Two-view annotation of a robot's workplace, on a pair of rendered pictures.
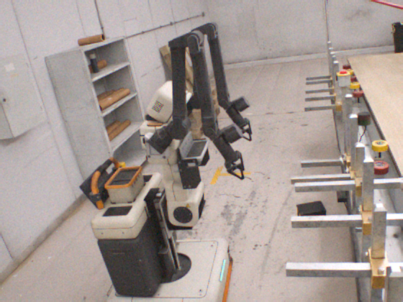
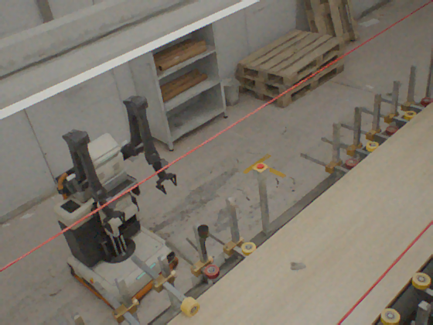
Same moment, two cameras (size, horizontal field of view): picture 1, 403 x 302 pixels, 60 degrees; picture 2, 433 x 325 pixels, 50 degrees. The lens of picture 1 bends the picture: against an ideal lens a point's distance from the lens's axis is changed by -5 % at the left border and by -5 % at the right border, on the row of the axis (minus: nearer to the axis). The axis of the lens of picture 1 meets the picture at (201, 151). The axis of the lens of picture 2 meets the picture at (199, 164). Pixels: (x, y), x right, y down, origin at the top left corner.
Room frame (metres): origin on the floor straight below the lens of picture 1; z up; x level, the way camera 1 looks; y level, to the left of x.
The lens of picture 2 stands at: (0.03, -1.80, 2.80)
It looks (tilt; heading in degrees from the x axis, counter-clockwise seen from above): 35 degrees down; 34
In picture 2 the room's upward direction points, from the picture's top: 11 degrees counter-clockwise
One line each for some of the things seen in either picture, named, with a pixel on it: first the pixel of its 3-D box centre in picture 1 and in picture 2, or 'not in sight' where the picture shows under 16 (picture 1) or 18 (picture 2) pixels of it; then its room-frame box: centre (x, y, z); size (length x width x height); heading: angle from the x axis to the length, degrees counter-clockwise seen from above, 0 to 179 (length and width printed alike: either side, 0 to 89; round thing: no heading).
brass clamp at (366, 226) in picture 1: (368, 217); (126, 309); (1.02, -0.52, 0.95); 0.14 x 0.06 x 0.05; 160
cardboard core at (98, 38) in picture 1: (91, 39); not in sight; (4.09, 0.92, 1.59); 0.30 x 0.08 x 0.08; 70
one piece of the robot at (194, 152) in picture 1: (191, 157); (117, 192); (1.75, 0.05, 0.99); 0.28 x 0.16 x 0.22; 165
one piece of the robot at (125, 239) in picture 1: (142, 226); (100, 216); (1.85, 0.42, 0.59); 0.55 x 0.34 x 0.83; 165
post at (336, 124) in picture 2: (337, 91); (335, 151); (2.69, -1.13, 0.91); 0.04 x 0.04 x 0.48; 70
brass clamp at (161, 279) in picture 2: (360, 182); (164, 280); (1.26, -0.61, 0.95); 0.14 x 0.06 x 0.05; 160
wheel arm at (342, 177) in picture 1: (336, 178); (189, 260); (1.50, -0.60, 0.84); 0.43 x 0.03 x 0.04; 70
